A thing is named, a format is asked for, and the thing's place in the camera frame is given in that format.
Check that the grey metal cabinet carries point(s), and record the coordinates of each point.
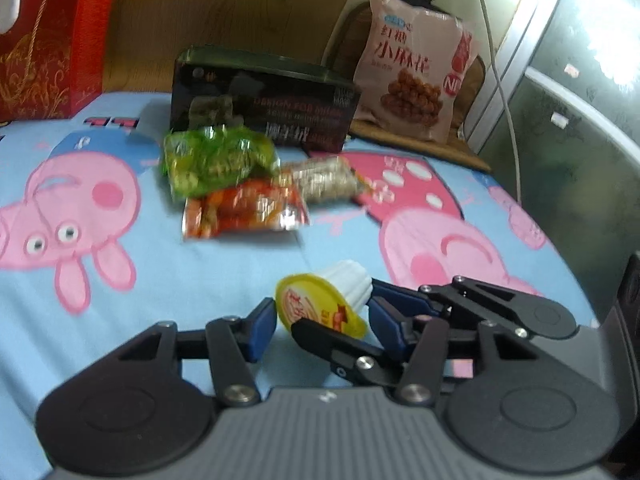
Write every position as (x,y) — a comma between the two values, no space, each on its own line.
(570,140)

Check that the green snack packet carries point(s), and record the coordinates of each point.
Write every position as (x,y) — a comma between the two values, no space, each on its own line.
(204,160)

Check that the pink snack bag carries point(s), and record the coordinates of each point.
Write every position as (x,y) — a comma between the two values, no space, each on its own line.
(412,69)

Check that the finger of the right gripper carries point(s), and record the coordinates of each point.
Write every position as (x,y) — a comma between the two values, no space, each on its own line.
(463,303)
(354,360)

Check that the wooden board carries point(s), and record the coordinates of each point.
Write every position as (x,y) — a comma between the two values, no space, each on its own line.
(145,36)

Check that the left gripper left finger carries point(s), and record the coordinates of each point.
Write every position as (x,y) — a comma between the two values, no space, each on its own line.
(145,406)

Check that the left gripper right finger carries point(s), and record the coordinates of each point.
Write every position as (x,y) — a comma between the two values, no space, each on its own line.
(505,399)

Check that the black cardboard box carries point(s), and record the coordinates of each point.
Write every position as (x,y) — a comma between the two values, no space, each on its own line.
(293,103)

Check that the white yellow sandwich cake packet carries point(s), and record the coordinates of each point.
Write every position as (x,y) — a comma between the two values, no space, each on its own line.
(144,137)

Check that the yellow lid pudding cup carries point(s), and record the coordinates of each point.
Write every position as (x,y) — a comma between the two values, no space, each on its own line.
(332,297)

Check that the red orange snack packet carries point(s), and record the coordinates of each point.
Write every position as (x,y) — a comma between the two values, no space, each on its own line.
(254,205)

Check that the peanut snack packet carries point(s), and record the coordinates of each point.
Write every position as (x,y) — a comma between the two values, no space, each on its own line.
(326,179)

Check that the red gift bag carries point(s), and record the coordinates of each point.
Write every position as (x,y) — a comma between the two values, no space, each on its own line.
(52,58)

